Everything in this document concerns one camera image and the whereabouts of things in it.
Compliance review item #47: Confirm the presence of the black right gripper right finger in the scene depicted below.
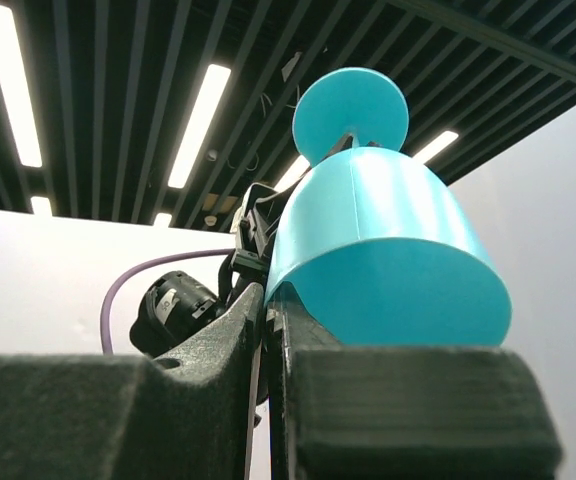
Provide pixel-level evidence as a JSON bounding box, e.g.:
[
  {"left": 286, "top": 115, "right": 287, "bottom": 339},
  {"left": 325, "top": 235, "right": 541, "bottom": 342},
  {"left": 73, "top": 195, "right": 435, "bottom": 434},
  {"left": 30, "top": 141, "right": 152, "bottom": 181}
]
[{"left": 270, "top": 284, "right": 564, "bottom": 479}]

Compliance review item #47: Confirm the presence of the blue wine glass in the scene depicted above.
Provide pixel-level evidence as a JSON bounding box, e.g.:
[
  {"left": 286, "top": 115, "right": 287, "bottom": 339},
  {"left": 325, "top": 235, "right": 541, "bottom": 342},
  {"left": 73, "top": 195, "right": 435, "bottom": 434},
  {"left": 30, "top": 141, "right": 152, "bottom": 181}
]
[{"left": 266, "top": 67, "right": 512, "bottom": 346}]

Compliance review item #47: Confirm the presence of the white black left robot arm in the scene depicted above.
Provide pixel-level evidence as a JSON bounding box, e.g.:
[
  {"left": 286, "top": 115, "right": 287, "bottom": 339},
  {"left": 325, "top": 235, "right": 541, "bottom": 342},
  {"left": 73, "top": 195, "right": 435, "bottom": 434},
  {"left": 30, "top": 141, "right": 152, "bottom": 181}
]
[{"left": 129, "top": 183, "right": 296, "bottom": 358}]

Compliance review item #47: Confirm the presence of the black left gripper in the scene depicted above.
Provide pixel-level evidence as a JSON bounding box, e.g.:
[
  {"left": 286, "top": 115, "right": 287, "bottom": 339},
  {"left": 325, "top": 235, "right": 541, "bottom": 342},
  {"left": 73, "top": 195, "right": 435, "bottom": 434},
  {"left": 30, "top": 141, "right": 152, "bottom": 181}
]
[{"left": 218, "top": 183, "right": 288, "bottom": 305}]

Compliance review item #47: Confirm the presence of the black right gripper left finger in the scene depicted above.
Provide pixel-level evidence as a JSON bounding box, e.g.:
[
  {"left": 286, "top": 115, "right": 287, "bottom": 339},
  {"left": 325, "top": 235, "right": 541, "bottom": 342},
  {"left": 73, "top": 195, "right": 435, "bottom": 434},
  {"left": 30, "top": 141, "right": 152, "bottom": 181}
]
[{"left": 0, "top": 284, "right": 263, "bottom": 479}]

